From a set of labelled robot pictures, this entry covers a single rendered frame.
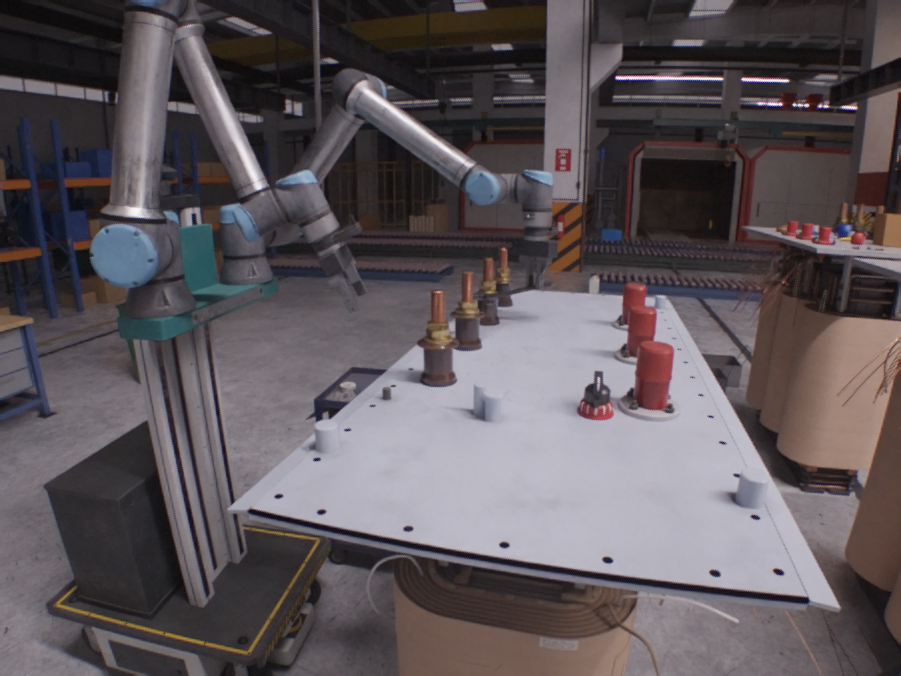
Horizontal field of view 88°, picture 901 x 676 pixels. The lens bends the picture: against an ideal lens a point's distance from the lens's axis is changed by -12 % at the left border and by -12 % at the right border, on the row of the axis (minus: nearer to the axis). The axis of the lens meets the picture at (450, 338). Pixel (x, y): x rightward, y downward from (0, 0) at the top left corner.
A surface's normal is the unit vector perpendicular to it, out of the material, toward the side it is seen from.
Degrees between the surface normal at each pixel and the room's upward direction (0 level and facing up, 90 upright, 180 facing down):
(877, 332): 90
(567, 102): 90
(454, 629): 90
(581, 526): 0
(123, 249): 95
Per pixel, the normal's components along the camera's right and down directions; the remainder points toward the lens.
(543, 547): 0.00, -0.96
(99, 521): -0.16, 0.28
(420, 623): -0.57, 0.23
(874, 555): -0.93, 0.10
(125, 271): 0.24, 0.35
